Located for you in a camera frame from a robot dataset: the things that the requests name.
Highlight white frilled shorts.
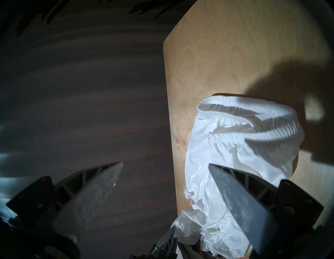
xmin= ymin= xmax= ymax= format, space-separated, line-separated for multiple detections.
xmin=171 ymin=95 xmax=305 ymax=259

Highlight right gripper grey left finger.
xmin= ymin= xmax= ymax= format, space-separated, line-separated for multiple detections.
xmin=5 ymin=161 xmax=123 ymax=251

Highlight tall dark leafy plant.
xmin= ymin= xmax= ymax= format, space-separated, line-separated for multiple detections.
xmin=14 ymin=0 xmax=188 ymax=38

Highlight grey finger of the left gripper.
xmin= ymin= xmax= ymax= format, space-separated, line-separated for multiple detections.
xmin=150 ymin=226 xmax=178 ymax=259

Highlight beige pleated curtain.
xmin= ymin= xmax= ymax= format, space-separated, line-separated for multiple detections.
xmin=0 ymin=0 xmax=180 ymax=259

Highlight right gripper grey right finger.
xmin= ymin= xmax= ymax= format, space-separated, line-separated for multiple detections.
xmin=208 ymin=163 xmax=324 ymax=256

